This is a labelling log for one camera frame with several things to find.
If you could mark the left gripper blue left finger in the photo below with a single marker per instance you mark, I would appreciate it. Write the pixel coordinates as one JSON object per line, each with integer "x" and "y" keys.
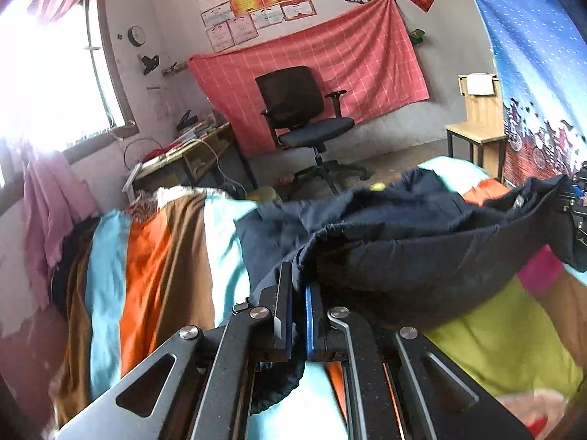
{"x": 283, "y": 314}

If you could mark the dark navy puffer jacket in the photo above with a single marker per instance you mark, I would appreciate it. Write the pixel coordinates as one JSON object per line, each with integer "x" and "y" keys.
{"x": 414, "y": 253}

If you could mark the patterned pillow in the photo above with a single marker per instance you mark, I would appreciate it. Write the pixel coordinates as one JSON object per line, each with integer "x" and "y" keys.
{"x": 142, "y": 208}

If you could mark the wall certificates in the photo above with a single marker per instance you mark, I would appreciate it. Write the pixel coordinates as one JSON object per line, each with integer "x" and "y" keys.
{"x": 230, "y": 23}

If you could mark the round wall clock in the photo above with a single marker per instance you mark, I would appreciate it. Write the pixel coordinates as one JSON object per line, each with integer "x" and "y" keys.
{"x": 136, "y": 36}

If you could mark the green plastic bin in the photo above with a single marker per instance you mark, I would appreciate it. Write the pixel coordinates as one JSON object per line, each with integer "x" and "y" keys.
{"x": 264, "y": 194}

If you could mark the light wooden chair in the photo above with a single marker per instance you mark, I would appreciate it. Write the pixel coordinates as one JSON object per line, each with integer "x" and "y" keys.
{"x": 483, "y": 128}

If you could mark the blue patterned curtain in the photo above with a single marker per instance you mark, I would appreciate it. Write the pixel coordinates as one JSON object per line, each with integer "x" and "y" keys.
{"x": 540, "y": 59}

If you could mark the wooden desk with shelf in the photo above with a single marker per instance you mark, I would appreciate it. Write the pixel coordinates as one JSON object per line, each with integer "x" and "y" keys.
{"x": 210, "y": 160}

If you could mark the black office chair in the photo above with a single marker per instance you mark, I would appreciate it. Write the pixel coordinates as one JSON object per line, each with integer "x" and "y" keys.
{"x": 299, "y": 115}

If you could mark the colourful striped bedspread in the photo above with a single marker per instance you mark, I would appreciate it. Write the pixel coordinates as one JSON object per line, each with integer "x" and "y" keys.
{"x": 117, "y": 279}

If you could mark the pink hanging cloth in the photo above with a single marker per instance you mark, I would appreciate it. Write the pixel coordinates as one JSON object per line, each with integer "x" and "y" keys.
{"x": 54, "y": 199}

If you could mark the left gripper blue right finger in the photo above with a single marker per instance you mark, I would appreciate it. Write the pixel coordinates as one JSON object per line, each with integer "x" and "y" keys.
{"x": 315, "y": 329}

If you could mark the red checkered wall cloth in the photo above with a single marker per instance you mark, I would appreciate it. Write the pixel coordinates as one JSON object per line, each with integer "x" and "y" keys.
{"x": 365, "y": 51}

